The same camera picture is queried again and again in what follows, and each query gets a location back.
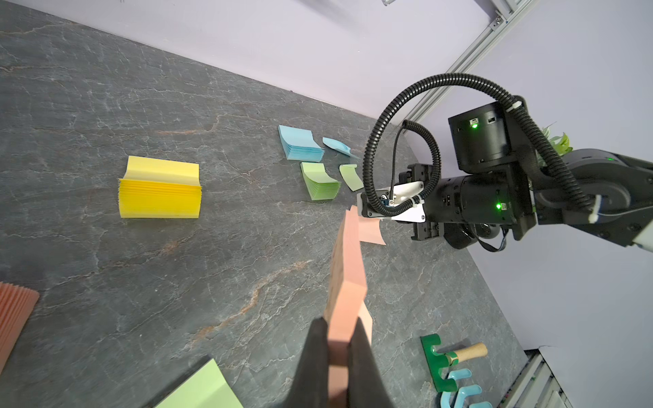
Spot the light green memo pad small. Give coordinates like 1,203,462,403
300,163,341,202

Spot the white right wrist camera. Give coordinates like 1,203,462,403
385,181,426,223

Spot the light blue toy fork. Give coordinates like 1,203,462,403
440,369,492,408

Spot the yellow memo pad far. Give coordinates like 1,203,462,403
118,156,202,219

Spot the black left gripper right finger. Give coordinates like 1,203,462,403
347,319,394,408

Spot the torn light green page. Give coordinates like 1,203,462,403
339,163,364,192

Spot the torn salmon page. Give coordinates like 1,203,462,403
358,217,386,246

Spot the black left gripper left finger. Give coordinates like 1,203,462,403
282,317,329,408

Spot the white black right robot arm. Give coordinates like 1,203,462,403
378,103,652,250

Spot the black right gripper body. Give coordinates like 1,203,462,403
376,102,538,250

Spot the green toy rake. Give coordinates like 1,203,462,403
420,334,488,393

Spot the red memo pad far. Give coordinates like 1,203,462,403
0,282,40,371

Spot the salmon memo pad front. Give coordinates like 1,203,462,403
324,207,373,407

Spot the green artificial plant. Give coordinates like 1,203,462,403
542,125,573,156

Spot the torn light blue page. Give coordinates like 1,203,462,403
322,138,355,158

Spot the light blue memo pad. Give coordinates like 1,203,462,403
278,125,324,163

